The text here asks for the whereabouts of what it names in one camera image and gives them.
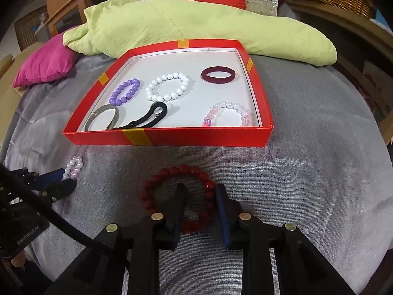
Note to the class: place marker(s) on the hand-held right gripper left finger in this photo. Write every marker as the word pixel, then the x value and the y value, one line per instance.
pixel 181 204

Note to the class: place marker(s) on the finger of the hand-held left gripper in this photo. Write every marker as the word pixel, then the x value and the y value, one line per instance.
pixel 50 176
pixel 61 189

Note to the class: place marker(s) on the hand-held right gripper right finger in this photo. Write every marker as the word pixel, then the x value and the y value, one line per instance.
pixel 221 209

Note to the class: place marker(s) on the red cardboard box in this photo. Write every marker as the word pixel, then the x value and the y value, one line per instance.
pixel 184 136

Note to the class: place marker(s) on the silver glitter bangle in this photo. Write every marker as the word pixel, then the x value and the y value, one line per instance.
pixel 115 116

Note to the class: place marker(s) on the dark red bangle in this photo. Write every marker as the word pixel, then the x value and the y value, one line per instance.
pixel 205 78

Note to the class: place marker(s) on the person's left hand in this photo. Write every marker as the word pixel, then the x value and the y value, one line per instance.
pixel 17 259

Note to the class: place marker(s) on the grey blanket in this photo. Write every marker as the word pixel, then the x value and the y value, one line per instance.
pixel 307 175

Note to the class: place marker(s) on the magenta pillow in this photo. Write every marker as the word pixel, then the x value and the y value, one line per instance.
pixel 43 61

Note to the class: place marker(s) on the wicker screen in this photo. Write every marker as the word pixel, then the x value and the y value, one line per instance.
pixel 27 27

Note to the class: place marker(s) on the low wooden glass-door cabinet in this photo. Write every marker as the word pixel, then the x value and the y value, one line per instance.
pixel 70 6

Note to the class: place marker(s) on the light green duvet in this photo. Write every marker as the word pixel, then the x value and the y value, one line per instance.
pixel 184 21

